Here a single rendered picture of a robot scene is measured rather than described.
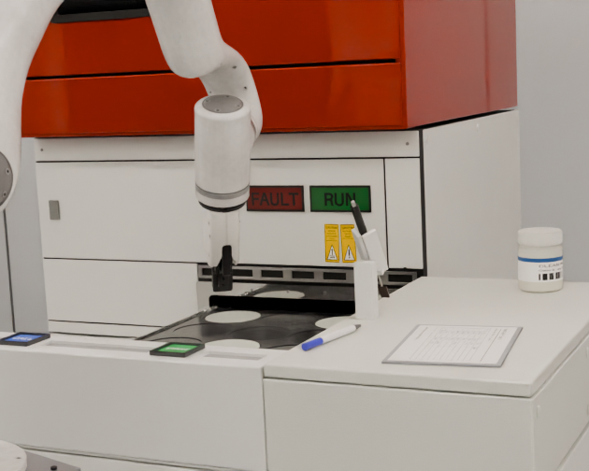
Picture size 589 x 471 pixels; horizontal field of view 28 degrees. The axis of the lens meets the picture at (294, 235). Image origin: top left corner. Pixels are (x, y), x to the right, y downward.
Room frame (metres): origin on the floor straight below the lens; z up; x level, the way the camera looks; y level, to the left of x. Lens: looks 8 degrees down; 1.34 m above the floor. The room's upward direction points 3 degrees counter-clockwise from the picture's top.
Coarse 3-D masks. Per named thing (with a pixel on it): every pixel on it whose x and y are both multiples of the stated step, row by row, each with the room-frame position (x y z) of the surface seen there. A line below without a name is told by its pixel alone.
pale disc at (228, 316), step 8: (224, 312) 2.10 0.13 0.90; (232, 312) 2.09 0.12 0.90; (240, 312) 2.09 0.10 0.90; (248, 312) 2.09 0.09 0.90; (256, 312) 2.08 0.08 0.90; (208, 320) 2.04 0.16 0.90; (216, 320) 2.04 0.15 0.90; (224, 320) 2.03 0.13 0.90; (232, 320) 2.03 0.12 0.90; (240, 320) 2.03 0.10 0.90; (248, 320) 2.02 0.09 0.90
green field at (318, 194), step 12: (312, 192) 2.10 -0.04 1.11; (324, 192) 2.09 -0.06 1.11; (336, 192) 2.08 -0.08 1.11; (348, 192) 2.07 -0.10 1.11; (360, 192) 2.06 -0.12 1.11; (312, 204) 2.10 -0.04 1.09; (324, 204) 2.09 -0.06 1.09; (336, 204) 2.08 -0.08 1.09; (348, 204) 2.07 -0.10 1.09; (360, 204) 2.06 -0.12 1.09
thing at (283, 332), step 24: (216, 312) 2.10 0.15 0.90; (264, 312) 2.08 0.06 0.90; (288, 312) 2.07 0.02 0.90; (312, 312) 2.06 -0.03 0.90; (168, 336) 1.92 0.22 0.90; (192, 336) 1.91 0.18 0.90; (216, 336) 1.90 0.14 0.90; (240, 336) 1.90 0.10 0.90; (264, 336) 1.89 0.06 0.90; (288, 336) 1.88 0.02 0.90; (312, 336) 1.87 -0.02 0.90
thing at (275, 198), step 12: (252, 192) 2.15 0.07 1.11; (264, 192) 2.14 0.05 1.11; (276, 192) 2.13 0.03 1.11; (288, 192) 2.12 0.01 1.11; (300, 192) 2.11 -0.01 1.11; (252, 204) 2.15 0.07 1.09; (264, 204) 2.14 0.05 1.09; (276, 204) 2.13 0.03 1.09; (288, 204) 2.12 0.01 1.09; (300, 204) 2.11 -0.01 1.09
